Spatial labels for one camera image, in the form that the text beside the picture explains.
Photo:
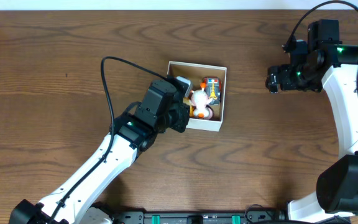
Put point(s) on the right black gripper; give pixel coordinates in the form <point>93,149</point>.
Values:
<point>285,70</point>

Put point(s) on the orange plastic duck toy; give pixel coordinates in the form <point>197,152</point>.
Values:
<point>187,101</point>

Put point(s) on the pink and white duck toy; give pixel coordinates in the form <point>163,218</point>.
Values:
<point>200,102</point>

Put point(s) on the red toy fire truck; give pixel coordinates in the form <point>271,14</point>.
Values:
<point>213,89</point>

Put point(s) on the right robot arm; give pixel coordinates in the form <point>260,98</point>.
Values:
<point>330,66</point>

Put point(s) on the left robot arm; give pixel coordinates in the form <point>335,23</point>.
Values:
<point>131,133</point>

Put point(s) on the white cardboard box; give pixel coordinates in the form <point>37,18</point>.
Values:
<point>196,73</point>

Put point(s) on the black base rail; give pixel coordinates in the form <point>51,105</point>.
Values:
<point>256,214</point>

